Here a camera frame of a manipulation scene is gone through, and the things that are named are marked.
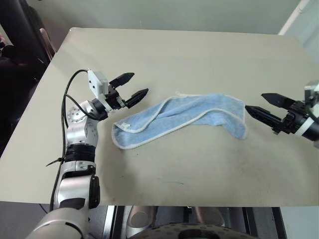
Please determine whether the black zip tie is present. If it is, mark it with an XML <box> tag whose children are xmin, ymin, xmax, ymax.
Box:
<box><xmin>45</xmin><ymin>156</ymin><xmax>67</xmax><ymax>167</ymax></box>

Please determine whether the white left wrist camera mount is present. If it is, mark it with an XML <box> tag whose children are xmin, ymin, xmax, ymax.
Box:
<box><xmin>87</xmin><ymin>70</ymin><xmax>113</xmax><ymax>113</ymax></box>

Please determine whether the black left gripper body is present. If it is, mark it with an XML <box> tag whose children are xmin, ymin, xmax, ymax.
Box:
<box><xmin>106</xmin><ymin>84</ymin><xmax>129</xmax><ymax>111</ymax></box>

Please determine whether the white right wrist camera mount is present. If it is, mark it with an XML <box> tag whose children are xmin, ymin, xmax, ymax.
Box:
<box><xmin>298</xmin><ymin>79</ymin><xmax>319</xmax><ymax>137</ymax></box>

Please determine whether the brown wooden chair back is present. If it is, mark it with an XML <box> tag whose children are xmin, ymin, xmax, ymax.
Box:
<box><xmin>38</xmin><ymin>27</ymin><xmax>56</xmax><ymax>62</ymax></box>

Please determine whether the black metal frame bar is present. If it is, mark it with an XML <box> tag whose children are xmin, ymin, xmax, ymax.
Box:
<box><xmin>106</xmin><ymin>206</ymin><xmax>126</xmax><ymax>239</ymax></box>
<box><xmin>243</xmin><ymin>207</ymin><xmax>257</xmax><ymax>239</ymax></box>

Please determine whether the silver rounded shell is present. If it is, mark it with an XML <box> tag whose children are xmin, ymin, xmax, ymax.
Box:
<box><xmin>126</xmin><ymin>205</ymin><xmax>158</xmax><ymax>236</ymax></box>

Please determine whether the dark dotted round shape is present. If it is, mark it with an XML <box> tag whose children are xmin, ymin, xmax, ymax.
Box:
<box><xmin>136</xmin><ymin>220</ymin><xmax>253</xmax><ymax>239</ymax></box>

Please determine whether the dark office chair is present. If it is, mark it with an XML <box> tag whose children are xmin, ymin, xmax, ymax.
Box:
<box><xmin>0</xmin><ymin>0</ymin><xmax>57</xmax><ymax>156</ymax></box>

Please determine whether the white upright bar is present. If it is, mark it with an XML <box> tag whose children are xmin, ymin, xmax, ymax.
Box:
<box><xmin>278</xmin><ymin>0</ymin><xmax>308</xmax><ymax>35</ymax></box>

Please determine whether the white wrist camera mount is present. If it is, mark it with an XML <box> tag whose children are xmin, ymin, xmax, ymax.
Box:
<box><xmin>298</xmin><ymin>79</ymin><xmax>319</xmax><ymax>137</ymax></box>
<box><xmin>87</xmin><ymin>70</ymin><xmax>113</xmax><ymax>113</ymax></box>

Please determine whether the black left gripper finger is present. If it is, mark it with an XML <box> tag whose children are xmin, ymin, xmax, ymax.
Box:
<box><xmin>109</xmin><ymin>72</ymin><xmax>136</xmax><ymax>87</ymax></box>
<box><xmin>124</xmin><ymin>88</ymin><xmax>150</xmax><ymax>109</ymax></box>

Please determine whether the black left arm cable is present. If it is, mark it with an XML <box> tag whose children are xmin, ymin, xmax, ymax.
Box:
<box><xmin>48</xmin><ymin>69</ymin><xmax>97</xmax><ymax>212</ymax></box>

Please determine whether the light blue towel white trim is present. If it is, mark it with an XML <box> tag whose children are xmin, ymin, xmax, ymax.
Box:
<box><xmin>111</xmin><ymin>91</ymin><xmax>248</xmax><ymax>150</ymax></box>

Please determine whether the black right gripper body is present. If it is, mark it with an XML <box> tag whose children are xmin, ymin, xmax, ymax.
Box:
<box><xmin>273</xmin><ymin>99</ymin><xmax>311</xmax><ymax>135</ymax></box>

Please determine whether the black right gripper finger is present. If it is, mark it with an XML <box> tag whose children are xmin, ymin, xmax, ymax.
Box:
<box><xmin>245</xmin><ymin>105</ymin><xmax>284</xmax><ymax>131</ymax></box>
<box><xmin>261</xmin><ymin>93</ymin><xmax>296</xmax><ymax>109</ymax></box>

